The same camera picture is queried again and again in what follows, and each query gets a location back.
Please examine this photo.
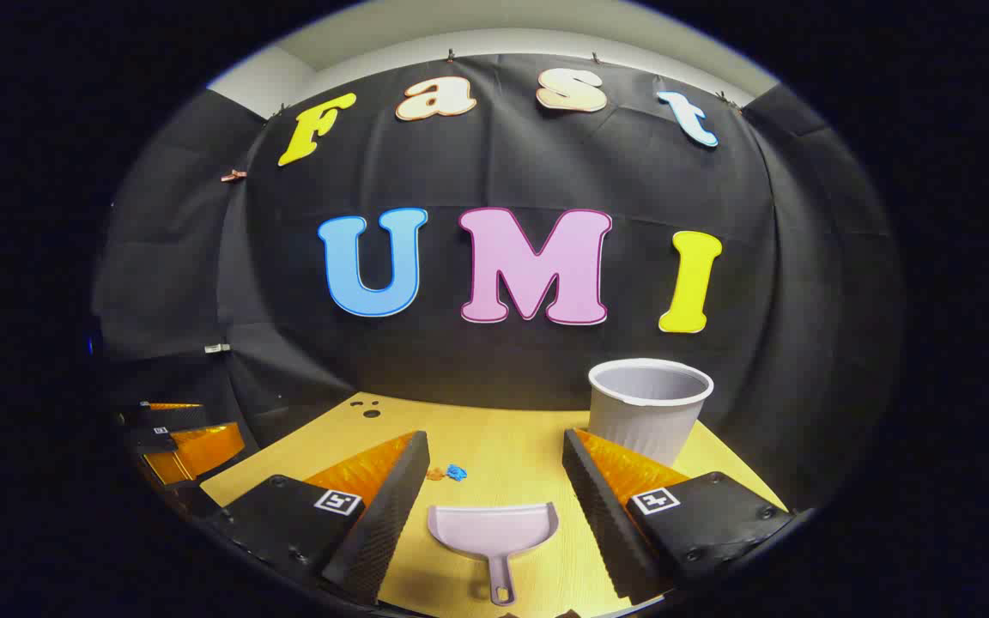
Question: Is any grey ribbed garbage bin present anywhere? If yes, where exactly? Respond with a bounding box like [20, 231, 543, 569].
[588, 358, 714, 469]

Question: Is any yellow wooden desktop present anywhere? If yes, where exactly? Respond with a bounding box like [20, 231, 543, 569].
[201, 392, 787, 617]

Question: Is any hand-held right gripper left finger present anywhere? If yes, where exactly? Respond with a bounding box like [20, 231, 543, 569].
[205, 431, 429, 606]

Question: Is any lilac plastic dustpan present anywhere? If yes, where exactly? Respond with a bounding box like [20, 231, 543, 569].
[428, 502, 561, 607]

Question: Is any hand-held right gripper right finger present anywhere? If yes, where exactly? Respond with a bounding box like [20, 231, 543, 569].
[561, 427, 798, 606]

